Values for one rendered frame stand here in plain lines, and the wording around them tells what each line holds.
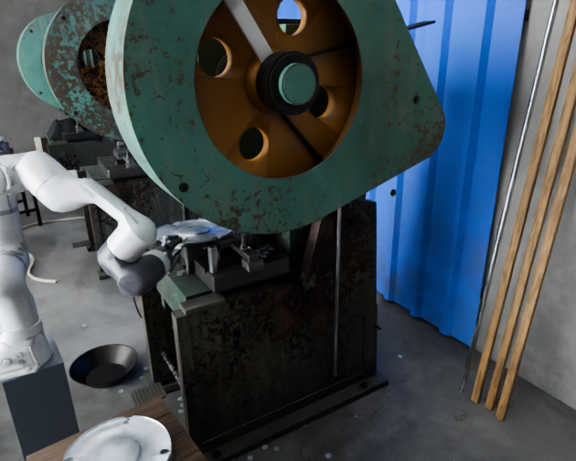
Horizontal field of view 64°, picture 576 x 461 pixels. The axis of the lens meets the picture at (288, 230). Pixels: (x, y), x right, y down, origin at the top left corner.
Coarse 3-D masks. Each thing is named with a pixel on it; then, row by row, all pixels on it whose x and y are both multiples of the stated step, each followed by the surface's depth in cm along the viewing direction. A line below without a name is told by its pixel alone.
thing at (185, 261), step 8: (160, 240) 166; (216, 240) 169; (152, 248) 160; (184, 248) 166; (192, 248) 167; (200, 248) 168; (184, 256) 168; (192, 256) 168; (200, 256) 170; (184, 264) 170; (192, 264) 169; (192, 272) 170
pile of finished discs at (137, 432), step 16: (96, 432) 135; (112, 432) 135; (128, 432) 135; (144, 432) 135; (160, 432) 135; (80, 448) 130; (96, 448) 130; (112, 448) 129; (128, 448) 129; (144, 448) 129; (160, 448) 129
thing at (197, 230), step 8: (176, 224) 180; (184, 224) 180; (192, 224) 180; (200, 224) 179; (208, 224) 179; (160, 232) 170; (168, 232) 169; (176, 232) 168; (184, 232) 167; (192, 232) 167; (200, 232) 166; (208, 232) 168; (216, 232) 168; (224, 232) 168; (192, 240) 160; (200, 240) 160; (208, 240) 159
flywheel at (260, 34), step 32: (224, 0) 107; (256, 0) 116; (320, 0) 125; (224, 32) 114; (256, 32) 113; (320, 32) 128; (352, 32) 133; (256, 64) 118; (288, 64) 114; (320, 64) 131; (352, 64) 137; (224, 96) 119; (256, 96) 120; (288, 96) 114; (352, 96) 141; (224, 128) 122; (288, 128) 132; (320, 128) 138; (256, 160) 131; (288, 160) 136
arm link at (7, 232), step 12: (0, 216) 134; (12, 216) 137; (0, 228) 135; (12, 228) 138; (0, 240) 137; (12, 240) 139; (24, 240) 146; (0, 252) 143; (12, 252) 144; (24, 252) 147
